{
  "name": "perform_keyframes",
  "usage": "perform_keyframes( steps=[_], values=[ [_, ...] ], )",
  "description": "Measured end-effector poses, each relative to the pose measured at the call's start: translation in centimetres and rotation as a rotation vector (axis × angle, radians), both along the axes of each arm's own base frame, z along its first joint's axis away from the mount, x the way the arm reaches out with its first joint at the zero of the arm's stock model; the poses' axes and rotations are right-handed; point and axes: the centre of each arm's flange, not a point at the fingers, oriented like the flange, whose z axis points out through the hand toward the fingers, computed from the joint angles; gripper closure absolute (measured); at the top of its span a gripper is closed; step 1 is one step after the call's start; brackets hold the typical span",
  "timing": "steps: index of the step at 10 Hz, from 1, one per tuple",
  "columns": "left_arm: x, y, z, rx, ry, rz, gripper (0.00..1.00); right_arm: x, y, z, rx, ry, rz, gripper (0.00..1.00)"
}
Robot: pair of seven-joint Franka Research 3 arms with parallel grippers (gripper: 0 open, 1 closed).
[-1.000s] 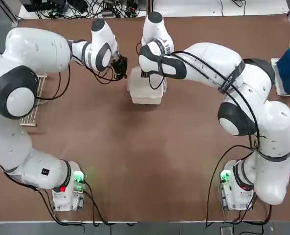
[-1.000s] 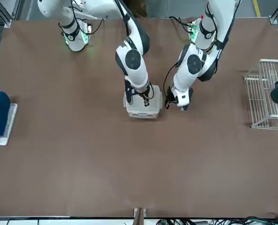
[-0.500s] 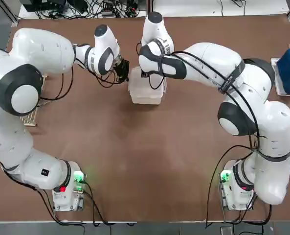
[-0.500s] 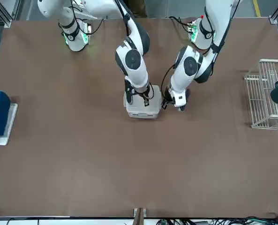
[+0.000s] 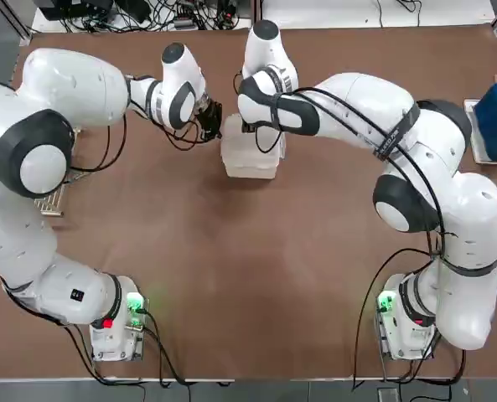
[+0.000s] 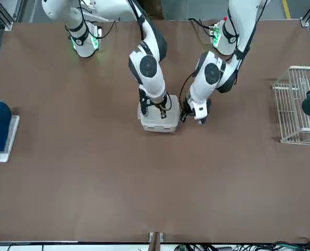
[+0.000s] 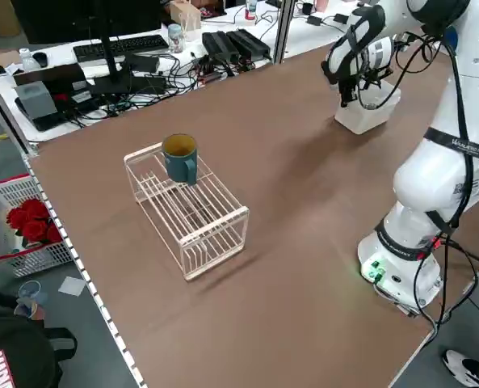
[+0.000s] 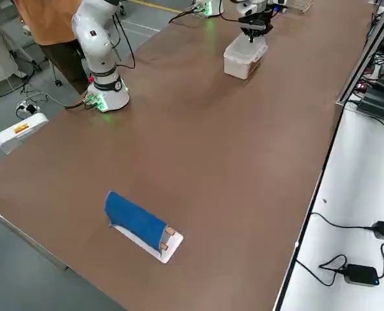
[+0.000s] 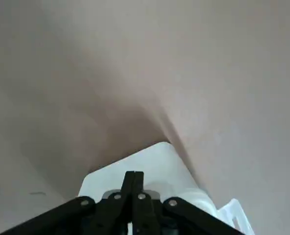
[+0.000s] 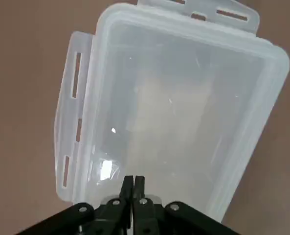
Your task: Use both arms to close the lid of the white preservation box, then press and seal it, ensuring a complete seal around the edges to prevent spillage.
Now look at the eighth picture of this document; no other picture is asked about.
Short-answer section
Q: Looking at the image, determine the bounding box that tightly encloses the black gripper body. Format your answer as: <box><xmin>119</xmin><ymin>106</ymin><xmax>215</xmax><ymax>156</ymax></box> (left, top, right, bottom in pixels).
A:
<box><xmin>243</xmin><ymin>9</ymin><xmax>273</xmax><ymax>29</ymax></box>

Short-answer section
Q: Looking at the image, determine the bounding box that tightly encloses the translucent plastic box lid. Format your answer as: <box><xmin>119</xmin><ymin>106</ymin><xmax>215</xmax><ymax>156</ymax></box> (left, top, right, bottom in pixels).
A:
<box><xmin>223</xmin><ymin>33</ymin><xmax>269</xmax><ymax>64</ymax></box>

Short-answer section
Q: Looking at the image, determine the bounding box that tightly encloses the aluminium frame post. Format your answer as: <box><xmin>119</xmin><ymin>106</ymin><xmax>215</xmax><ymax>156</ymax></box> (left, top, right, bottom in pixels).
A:
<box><xmin>335</xmin><ymin>0</ymin><xmax>384</xmax><ymax>107</ymax></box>

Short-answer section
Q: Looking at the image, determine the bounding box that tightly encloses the white power strip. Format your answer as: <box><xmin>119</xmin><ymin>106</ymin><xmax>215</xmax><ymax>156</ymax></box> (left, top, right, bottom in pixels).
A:
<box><xmin>16</xmin><ymin>99</ymin><xmax>40</xmax><ymax>117</ymax></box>

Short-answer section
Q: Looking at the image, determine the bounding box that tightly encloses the white device with yellow label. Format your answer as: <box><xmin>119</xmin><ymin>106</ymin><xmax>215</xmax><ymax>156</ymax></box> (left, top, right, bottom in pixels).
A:
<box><xmin>0</xmin><ymin>113</ymin><xmax>50</xmax><ymax>155</ymax></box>

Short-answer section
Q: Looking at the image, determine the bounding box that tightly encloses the aluminium table edge rail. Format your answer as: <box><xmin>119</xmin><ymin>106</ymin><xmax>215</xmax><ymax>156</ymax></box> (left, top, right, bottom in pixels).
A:
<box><xmin>0</xmin><ymin>203</ymin><xmax>70</xmax><ymax>271</ymax></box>

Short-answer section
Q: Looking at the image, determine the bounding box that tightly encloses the person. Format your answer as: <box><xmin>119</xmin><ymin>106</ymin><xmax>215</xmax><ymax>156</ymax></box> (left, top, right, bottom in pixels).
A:
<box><xmin>14</xmin><ymin>0</ymin><xmax>94</xmax><ymax>95</ymax></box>

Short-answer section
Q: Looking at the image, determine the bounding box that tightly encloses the black arm base cable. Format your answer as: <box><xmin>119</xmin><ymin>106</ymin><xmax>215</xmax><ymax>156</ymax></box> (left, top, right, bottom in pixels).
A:
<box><xmin>168</xmin><ymin>8</ymin><xmax>199</xmax><ymax>24</ymax></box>
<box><xmin>63</xmin><ymin>97</ymin><xmax>95</xmax><ymax>111</ymax></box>

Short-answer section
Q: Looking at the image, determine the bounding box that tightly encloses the blue pad on white base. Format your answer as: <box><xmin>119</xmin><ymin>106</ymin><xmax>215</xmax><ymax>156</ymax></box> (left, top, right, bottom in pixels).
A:
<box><xmin>104</xmin><ymin>190</ymin><xmax>184</xmax><ymax>264</ymax></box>

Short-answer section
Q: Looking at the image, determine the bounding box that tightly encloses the cream wire rack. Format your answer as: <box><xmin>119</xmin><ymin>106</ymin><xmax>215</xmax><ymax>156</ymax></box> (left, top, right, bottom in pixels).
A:
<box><xmin>288</xmin><ymin>0</ymin><xmax>315</xmax><ymax>14</ymax></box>

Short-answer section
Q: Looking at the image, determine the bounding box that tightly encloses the black adapter cable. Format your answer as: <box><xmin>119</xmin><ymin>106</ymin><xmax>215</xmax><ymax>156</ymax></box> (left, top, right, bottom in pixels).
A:
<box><xmin>309</xmin><ymin>212</ymin><xmax>376</xmax><ymax>231</ymax></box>

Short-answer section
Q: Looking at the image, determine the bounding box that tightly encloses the white plastic preservation box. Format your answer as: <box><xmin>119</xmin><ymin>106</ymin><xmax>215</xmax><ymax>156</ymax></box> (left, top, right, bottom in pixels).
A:
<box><xmin>223</xmin><ymin>53</ymin><xmax>264</xmax><ymax>80</ymax></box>

